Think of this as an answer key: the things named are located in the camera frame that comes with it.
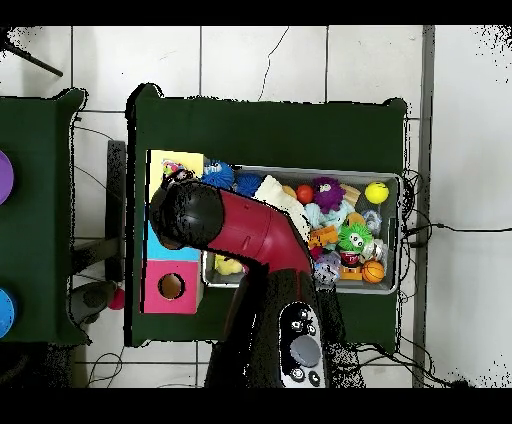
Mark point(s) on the blue spiky ball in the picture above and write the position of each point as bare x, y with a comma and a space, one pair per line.
248, 183
219, 174

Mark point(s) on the polka dot cloth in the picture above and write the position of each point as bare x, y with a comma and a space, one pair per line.
170, 166

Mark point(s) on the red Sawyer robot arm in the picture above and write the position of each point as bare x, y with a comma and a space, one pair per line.
252, 232

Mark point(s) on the wooden three-hole box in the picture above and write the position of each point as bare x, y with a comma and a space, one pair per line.
176, 298

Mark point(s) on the shallow silver mesh bin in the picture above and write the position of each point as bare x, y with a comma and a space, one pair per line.
360, 286

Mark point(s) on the small orange-red ball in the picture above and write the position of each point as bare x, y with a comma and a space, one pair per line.
304, 194

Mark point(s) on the purple spiky monster toy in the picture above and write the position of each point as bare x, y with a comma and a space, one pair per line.
328, 195

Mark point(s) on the dark green tablecloth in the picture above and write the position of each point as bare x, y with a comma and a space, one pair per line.
280, 132
36, 132

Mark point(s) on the green spiky toy with eyes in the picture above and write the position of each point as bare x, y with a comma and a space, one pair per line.
348, 236

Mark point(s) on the yellow ball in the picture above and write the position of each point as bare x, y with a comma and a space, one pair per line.
376, 192

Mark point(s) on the orange toy basketball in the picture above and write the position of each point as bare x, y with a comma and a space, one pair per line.
372, 272

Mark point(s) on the small red ball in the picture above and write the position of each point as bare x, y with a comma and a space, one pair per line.
117, 300

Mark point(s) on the grey rounded base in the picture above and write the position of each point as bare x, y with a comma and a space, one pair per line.
94, 298

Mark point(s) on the purple bowl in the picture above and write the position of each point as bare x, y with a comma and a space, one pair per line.
4, 178

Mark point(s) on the black tripod leg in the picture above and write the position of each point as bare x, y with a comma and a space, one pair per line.
36, 62

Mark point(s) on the blue bowl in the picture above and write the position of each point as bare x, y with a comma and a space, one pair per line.
6, 314

